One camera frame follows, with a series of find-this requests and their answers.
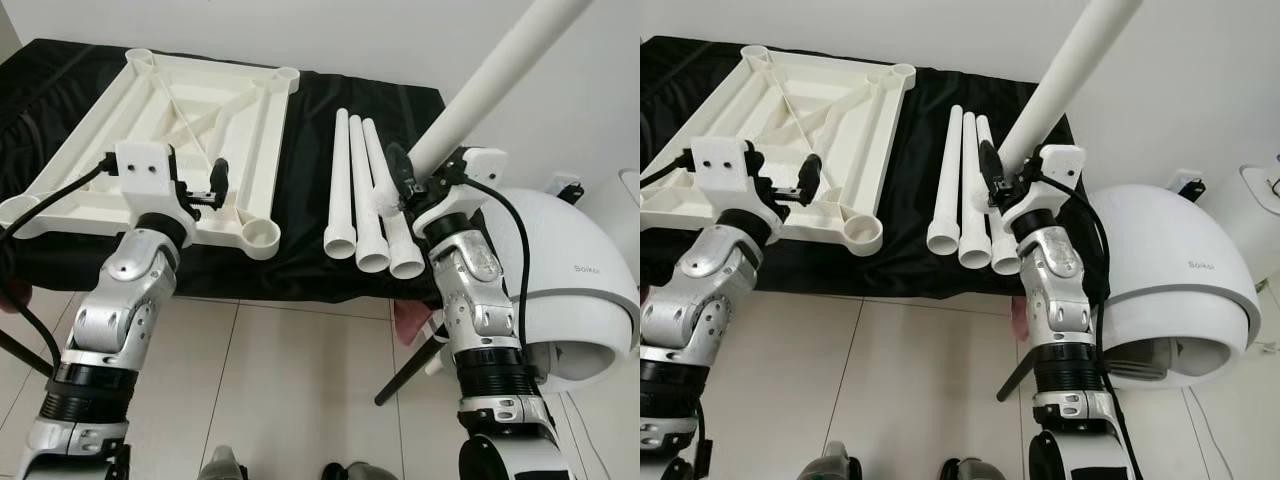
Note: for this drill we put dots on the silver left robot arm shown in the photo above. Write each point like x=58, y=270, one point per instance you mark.
x=690, y=300
x=120, y=290

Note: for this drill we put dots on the pink plastic object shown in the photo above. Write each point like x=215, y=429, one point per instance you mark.
x=412, y=320
x=1020, y=318

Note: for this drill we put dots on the grey right robot foot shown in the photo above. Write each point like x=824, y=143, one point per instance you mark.
x=360, y=472
x=970, y=470

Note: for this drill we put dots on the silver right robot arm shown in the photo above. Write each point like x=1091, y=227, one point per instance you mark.
x=1060, y=300
x=480, y=300

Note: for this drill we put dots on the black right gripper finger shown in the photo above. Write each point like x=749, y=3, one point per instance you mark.
x=992, y=172
x=400, y=175

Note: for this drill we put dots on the grey left robot foot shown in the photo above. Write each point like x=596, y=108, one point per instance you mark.
x=222, y=465
x=842, y=462

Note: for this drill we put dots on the white rounded device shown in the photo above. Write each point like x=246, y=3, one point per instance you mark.
x=622, y=200
x=1262, y=195

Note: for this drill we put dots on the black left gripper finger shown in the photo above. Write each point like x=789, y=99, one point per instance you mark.
x=811, y=178
x=220, y=182

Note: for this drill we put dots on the grey robot foot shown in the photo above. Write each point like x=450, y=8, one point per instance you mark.
x=842, y=462
x=222, y=465
x=360, y=472
x=970, y=470

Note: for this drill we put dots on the white plastic table leg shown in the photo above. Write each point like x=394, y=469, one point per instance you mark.
x=362, y=200
x=1080, y=50
x=972, y=200
x=1005, y=250
x=340, y=190
x=500, y=70
x=403, y=255
x=945, y=190

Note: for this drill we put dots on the black table cloth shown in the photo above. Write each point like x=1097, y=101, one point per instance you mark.
x=310, y=150
x=920, y=150

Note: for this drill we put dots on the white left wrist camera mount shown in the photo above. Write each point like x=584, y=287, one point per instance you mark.
x=140, y=165
x=725, y=160

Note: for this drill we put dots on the black power plug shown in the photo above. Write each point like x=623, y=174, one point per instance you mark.
x=1188, y=186
x=565, y=188

